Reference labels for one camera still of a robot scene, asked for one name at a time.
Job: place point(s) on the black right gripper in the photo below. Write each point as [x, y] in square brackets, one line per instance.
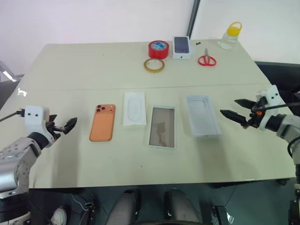
[256, 112]

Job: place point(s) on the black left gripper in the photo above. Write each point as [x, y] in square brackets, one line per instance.
[56, 130]

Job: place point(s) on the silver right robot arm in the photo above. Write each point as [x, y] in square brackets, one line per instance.
[284, 126]

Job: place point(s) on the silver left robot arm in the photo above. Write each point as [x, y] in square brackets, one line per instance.
[14, 152]

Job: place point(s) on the white phone box base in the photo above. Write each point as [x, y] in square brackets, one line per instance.
[203, 116]

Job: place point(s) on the white phone case tray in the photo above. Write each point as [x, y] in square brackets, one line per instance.
[134, 109]

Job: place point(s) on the closed white phone box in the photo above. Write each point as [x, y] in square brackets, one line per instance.
[183, 48]

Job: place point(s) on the orange smartphone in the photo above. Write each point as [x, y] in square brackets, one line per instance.
[102, 123]

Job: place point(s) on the black chair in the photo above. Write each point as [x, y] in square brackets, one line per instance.
[279, 75]

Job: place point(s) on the clear jar yellow lid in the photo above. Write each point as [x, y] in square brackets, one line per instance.
[228, 38]

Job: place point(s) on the white shoe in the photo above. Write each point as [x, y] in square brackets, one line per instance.
[58, 215]

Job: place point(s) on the clear tan tape roll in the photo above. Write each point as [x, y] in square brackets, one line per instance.
[154, 65]

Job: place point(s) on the red tape roll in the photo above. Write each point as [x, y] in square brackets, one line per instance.
[158, 49]

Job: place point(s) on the dark vertical pole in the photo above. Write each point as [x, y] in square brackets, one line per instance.
[194, 18]

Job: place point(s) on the black table leg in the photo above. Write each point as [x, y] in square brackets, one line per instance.
[222, 214]

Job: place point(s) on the grey rounded knee shape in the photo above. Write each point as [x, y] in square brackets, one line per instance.
[126, 208]
[180, 207]

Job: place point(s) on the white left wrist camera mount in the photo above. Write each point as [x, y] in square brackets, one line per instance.
[35, 117]

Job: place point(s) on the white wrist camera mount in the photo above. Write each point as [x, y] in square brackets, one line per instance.
[273, 93]
[35, 117]

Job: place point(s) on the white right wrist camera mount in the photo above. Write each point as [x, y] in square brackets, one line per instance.
[273, 93]

